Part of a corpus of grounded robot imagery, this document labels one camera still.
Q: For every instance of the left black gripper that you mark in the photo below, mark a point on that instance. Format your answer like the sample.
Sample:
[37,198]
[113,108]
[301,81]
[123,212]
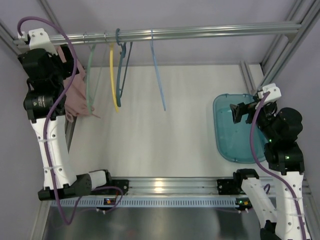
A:
[66,59]

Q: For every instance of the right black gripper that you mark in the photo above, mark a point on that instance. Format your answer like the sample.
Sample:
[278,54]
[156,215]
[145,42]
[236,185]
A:
[249,111]

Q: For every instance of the pink trousers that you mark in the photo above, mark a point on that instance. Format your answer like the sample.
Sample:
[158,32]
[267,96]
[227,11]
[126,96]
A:
[76,102]

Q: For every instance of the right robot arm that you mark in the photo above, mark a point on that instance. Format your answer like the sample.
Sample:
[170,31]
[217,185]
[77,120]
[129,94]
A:
[273,144]

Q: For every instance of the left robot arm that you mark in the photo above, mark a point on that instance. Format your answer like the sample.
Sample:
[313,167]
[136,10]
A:
[45,108]

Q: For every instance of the green hanger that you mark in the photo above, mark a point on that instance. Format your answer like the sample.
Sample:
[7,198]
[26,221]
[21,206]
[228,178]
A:
[90,99]

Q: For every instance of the dark teal hanger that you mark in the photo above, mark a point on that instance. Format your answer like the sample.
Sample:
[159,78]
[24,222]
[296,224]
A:
[120,86]

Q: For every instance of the light blue hanger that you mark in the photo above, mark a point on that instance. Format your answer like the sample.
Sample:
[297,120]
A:
[158,78]

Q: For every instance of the teal transparent plastic bin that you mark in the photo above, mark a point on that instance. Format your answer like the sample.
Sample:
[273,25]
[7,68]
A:
[232,140]

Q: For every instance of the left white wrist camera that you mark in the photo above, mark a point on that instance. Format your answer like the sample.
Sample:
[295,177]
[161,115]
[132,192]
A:
[38,39]

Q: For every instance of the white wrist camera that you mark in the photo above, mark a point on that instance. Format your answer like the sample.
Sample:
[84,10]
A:
[274,93]
[38,39]

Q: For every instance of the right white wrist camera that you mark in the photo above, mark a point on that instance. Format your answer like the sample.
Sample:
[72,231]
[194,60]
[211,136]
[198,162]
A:
[274,93]

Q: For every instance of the aluminium hanging rail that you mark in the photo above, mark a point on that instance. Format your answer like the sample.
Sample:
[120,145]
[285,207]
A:
[176,33]

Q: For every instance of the slotted grey cable duct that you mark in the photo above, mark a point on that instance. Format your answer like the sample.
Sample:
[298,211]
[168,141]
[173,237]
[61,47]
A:
[153,202]

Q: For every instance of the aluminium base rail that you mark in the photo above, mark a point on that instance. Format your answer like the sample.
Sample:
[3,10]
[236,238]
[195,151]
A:
[179,186]

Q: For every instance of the aluminium frame post right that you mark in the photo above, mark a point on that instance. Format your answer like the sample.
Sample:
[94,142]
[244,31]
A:
[284,46]

